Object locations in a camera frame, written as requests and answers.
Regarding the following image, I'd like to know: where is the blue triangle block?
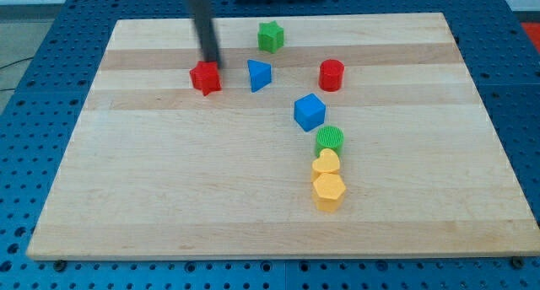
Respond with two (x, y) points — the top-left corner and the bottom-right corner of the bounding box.
(247, 60), (272, 93)

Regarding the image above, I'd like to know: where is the wooden board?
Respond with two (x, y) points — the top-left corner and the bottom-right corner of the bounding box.
(26, 13), (539, 260)

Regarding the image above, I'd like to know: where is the blue cube block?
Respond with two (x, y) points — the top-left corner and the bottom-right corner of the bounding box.
(294, 94), (326, 132)

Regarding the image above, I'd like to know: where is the green cylinder block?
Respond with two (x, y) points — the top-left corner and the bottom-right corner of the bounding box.
(315, 126), (344, 157)

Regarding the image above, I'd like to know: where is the yellow heart block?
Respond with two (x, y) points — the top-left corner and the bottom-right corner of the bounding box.
(310, 148), (341, 182)

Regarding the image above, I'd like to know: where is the yellow hexagon block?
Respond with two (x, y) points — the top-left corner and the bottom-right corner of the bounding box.
(312, 173), (347, 212)

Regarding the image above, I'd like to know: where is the red star block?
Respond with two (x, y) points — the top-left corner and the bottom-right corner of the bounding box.
(189, 61), (222, 96)

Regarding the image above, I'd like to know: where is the red cylinder block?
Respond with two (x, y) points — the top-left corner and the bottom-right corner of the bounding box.
(318, 59), (345, 92)

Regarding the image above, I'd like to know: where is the green star block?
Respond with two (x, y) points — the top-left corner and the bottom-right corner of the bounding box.
(257, 21), (284, 53)

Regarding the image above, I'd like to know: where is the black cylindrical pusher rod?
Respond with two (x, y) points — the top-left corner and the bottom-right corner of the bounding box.
(187, 0), (223, 68)

